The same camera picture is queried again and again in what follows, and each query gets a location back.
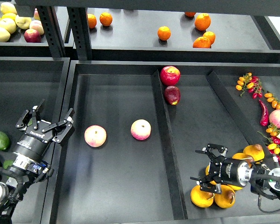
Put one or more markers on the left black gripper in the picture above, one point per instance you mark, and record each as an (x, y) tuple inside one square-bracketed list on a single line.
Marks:
[(38, 136)]

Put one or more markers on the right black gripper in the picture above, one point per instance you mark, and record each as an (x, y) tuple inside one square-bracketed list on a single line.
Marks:
[(221, 170)]

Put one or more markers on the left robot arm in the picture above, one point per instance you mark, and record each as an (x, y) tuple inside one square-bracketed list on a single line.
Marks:
[(29, 167)]

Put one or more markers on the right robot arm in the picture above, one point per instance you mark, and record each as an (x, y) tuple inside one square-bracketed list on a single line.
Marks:
[(264, 182)]

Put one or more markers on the green avocado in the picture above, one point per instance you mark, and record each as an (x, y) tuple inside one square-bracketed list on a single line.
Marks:
[(7, 163), (4, 141), (30, 122)]

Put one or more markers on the black tray divider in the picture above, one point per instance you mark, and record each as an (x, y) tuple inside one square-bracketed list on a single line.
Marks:
[(177, 197), (244, 111)]

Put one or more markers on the black left tray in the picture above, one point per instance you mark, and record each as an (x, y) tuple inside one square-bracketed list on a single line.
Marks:
[(25, 82)]

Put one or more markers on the black tray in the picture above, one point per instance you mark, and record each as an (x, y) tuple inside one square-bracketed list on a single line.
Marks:
[(25, 82), (124, 180)]

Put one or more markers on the pink apple left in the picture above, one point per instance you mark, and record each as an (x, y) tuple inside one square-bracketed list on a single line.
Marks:
[(95, 136)]

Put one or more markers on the pink apple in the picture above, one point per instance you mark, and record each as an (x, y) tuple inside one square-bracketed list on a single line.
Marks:
[(274, 118), (95, 136), (140, 129)]

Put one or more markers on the mixed cherry tomato bunch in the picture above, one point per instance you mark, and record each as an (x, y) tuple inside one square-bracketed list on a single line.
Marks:
[(272, 142)]

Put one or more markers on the red chili pepper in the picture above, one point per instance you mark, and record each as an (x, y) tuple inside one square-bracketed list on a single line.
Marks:
[(264, 120)]

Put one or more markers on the pink apple right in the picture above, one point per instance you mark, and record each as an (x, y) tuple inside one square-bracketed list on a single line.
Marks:
[(274, 118)]

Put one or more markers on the orange cherry tomato bunch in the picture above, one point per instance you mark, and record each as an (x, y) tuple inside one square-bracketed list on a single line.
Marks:
[(273, 100)]

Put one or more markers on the red apple on shelf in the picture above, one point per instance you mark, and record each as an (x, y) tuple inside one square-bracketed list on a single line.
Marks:
[(32, 36)]

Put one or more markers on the pink apple centre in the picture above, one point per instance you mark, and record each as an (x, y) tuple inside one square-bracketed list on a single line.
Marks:
[(140, 129)]

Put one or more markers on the dark red apple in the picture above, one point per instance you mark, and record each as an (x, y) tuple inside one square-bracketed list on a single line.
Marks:
[(172, 95)]

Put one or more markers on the black centre tray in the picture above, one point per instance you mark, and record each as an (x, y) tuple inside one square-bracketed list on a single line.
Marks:
[(124, 180)]

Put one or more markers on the peach on shelf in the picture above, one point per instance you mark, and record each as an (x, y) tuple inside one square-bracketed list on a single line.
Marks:
[(37, 25)]

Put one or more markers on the bright red apple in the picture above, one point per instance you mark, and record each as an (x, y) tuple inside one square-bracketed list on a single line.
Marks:
[(170, 75)]

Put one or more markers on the yellow lemon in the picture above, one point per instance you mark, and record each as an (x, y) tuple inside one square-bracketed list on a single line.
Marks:
[(9, 16)]

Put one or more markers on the black shelf post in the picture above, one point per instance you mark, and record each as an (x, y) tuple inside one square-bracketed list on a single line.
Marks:
[(80, 28), (51, 30)]

